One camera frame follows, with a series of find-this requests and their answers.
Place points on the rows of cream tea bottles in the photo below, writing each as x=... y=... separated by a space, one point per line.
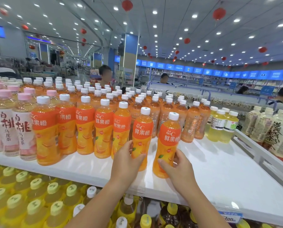
x=274 y=137

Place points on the yellow cap bottles lower shelf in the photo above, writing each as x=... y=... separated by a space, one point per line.
x=128 y=208

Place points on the rows of pink label bottles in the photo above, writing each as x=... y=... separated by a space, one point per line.
x=8 y=130

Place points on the orange juice bottles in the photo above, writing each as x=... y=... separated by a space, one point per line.
x=46 y=130

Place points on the person's left hand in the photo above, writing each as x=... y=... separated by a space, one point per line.
x=123 y=166

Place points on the white railed shelf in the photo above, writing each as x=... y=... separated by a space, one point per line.
x=262 y=156

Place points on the red paper lantern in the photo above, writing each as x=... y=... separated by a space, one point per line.
x=3 y=11
x=187 y=40
x=219 y=13
x=127 y=4
x=262 y=49
x=83 y=31
x=25 y=27

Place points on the blue illuminated sign band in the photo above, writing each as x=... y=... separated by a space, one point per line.
x=227 y=74

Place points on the person's right hand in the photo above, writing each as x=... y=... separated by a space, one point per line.
x=181 y=174

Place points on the blue white price tag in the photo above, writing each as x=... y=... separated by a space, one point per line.
x=229 y=217

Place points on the blue beige pillar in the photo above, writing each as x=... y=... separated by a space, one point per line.
x=129 y=61

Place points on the person's right forearm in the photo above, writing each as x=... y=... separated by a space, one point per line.
x=203 y=211

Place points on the rows of lemon yellow bottles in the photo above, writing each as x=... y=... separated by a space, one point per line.
x=18 y=206

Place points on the blue rail display counter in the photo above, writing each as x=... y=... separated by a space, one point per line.
x=191 y=91

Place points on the person's left forearm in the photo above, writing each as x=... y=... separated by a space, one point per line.
x=101 y=208

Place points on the white accessory display racks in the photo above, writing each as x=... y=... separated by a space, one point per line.
x=37 y=68

